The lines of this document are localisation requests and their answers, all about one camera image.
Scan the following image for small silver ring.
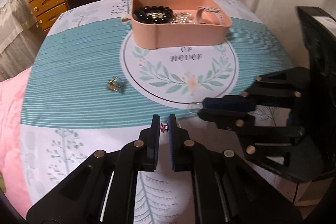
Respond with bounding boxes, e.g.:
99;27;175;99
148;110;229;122
187;101;204;114

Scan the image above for small pink gem ring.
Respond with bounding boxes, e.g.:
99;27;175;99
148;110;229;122
159;120;182;134

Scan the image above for rose gold mesh bracelet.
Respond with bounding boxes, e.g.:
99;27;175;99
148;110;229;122
196;5;224;25

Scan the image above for white pearl necklace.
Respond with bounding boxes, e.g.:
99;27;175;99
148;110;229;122
169;11;197;25

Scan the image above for small silver flower earrings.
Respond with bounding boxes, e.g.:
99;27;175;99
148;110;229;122
106;77;126;93

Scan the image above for black bead bracelet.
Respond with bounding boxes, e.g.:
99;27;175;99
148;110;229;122
133;5;174;25

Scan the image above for pink plastic jewelry tray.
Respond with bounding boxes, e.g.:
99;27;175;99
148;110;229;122
121;0;232;50

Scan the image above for green crumpled wrapper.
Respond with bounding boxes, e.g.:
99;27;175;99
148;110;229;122
0;172;6;193

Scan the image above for tree print tablecloth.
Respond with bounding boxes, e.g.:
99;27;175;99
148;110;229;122
19;0;295;224

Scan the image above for pink quilt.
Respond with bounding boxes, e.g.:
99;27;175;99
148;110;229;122
0;68;31;217

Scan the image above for white lace cover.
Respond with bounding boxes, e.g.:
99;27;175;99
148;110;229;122
1;0;46;81

